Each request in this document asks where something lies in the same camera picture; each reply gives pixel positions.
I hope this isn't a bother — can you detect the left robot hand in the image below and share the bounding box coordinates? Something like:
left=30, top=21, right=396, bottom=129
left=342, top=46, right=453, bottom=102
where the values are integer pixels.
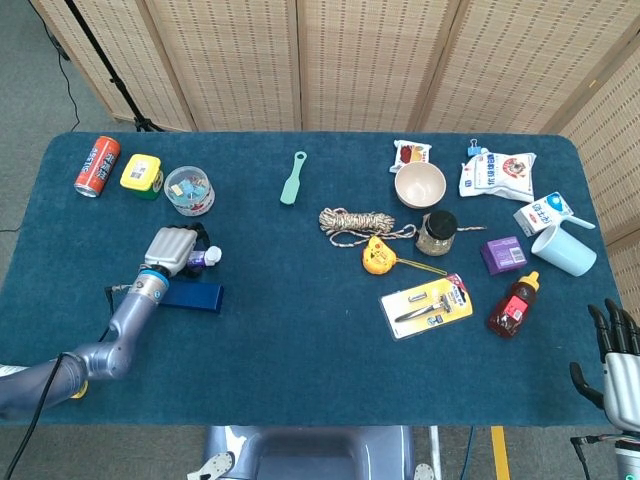
left=143, top=222, right=211, bottom=279

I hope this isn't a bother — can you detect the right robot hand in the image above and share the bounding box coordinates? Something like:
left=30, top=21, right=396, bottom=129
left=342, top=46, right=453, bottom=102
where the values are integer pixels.
left=569, top=298, right=640, bottom=432

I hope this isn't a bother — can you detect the toothpaste tube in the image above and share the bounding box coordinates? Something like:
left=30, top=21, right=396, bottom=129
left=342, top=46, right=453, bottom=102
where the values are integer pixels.
left=187, top=244, right=224, bottom=269

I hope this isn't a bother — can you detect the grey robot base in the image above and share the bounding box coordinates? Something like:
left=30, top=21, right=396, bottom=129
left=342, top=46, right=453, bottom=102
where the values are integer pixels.
left=187, top=424, right=436, bottom=480

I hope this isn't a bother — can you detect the honey bottle yellow cap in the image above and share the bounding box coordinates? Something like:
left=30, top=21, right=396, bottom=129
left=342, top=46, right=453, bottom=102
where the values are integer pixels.
left=487, top=270, right=541, bottom=340

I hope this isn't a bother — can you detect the dark blue rectangular box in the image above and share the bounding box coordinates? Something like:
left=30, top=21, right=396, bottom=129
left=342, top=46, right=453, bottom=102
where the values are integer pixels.
left=159, top=280, right=225, bottom=315

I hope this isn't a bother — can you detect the clear round tub of clips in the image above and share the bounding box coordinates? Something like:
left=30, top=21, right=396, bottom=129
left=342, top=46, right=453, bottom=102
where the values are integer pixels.
left=163, top=165, right=216, bottom=218

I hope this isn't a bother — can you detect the green container yellow lid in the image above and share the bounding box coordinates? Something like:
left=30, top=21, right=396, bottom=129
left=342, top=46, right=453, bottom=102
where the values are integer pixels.
left=119, top=153, right=165, bottom=201

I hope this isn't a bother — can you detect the red soda can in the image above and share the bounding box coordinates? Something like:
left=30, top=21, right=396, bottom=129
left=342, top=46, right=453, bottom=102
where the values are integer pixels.
left=73, top=135, right=122, bottom=199

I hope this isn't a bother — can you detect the black tripod stand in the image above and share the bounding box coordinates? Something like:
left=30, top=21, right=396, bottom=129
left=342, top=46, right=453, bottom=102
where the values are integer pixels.
left=62, top=0, right=166, bottom=134

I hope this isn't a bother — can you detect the green plastic spatula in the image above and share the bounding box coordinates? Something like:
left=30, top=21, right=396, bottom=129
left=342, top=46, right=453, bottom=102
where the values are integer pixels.
left=279, top=151, right=309, bottom=207

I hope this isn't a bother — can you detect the yellow floor tape strip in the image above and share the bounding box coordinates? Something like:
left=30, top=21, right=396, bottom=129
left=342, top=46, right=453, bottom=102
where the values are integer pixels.
left=490, top=425, right=511, bottom=480

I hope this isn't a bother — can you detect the light blue mug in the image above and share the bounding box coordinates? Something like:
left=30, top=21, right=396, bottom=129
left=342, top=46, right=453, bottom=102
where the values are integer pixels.
left=530, top=215, right=598, bottom=278

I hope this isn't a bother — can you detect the blue tablecloth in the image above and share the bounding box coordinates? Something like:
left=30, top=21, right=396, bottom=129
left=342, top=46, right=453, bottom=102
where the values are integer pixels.
left=0, top=130, right=640, bottom=427

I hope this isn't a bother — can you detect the purple small box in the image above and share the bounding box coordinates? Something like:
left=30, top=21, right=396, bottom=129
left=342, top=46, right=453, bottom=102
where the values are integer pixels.
left=480, top=235, right=529, bottom=276

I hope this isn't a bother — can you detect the white blue milk carton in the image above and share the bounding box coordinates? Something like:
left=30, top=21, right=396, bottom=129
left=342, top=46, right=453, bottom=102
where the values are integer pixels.
left=513, top=191, right=575, bottom=238

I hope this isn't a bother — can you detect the white table leg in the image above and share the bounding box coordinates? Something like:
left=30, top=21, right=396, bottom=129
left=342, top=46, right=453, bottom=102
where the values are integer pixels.
left=428, top=425, right=444, bottom=480

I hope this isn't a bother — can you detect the yellow tape measure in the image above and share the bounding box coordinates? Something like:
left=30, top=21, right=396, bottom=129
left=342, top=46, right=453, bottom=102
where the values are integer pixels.
left=361, top=235, right=449, bottom=277

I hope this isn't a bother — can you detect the razor in yellow blister pack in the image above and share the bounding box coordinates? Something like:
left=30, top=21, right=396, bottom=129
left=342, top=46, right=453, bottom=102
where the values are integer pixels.
left=379, top=272, right=474, bottom=342

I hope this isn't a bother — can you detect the glass jar black lid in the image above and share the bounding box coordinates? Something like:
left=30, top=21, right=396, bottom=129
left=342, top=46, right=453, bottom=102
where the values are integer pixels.
left=415, top=210, right=459, bottom=257

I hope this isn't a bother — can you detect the white powder bag blue print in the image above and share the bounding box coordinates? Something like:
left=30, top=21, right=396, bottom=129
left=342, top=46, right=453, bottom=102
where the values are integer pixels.
left=458, top=151, right=538, bottom=203

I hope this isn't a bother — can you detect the beige bowl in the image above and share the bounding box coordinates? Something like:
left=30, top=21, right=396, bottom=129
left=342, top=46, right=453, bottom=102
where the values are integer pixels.
left=393, top=160, right=448, bottom=210

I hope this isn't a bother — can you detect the red white snack packet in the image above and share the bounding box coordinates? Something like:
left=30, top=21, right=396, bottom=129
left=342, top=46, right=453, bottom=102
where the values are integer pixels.
left=389, top=139, right=433, bottom=174

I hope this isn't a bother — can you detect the woven folding screen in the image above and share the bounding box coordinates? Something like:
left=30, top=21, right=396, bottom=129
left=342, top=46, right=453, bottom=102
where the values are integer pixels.
left=29, top=0, right=640, bottom=246

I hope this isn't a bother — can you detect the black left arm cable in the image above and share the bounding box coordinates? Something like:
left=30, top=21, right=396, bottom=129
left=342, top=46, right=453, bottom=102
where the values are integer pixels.
left=0, top=283, right=139, bottom=480

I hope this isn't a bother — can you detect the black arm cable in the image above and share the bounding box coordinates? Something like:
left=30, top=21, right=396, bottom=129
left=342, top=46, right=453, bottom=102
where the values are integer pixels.
left=0, top=283, right=139, bottom=480
left=569, top=435, right=619, bottom=480

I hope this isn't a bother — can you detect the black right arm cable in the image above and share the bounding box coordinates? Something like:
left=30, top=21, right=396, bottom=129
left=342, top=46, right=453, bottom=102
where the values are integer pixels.
left=569, top=435, right=619, bottom=480

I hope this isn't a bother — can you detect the blue cable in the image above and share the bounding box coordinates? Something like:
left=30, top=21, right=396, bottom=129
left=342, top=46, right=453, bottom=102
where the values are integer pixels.
left=462, top=425, right=475, bottom=480

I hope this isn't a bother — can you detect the coiled braided rope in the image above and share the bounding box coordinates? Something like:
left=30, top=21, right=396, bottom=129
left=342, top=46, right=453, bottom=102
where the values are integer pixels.
left=318, top=207, right=487, bottom=249

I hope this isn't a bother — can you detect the black floor cable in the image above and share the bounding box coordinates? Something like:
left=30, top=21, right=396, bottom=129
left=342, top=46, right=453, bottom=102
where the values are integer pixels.
left=27, top=0, right=82, bottom=132

